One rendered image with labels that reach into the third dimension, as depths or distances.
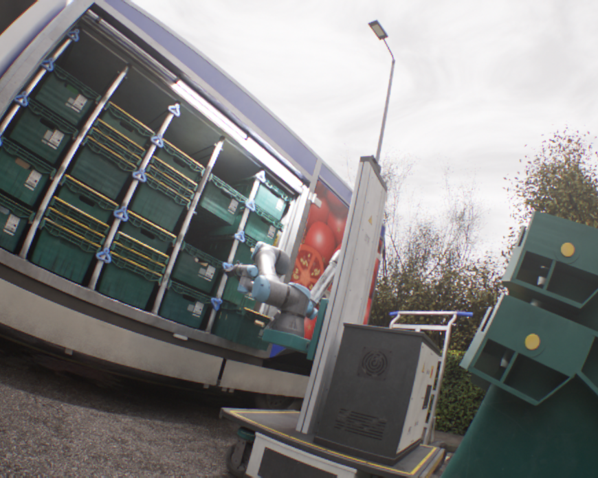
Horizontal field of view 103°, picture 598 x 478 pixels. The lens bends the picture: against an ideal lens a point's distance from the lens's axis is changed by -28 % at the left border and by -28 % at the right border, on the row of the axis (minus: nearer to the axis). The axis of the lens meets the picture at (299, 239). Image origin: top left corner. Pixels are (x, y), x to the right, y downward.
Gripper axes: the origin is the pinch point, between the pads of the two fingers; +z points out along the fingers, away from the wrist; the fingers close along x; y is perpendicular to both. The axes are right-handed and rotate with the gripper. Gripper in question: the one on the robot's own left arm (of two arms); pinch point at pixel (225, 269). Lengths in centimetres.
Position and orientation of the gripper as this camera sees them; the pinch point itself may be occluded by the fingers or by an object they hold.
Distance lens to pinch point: 243.6
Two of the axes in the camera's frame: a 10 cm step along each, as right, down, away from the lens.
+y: -2.8, -9.2, -2.7
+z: -7.6, 0.4, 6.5
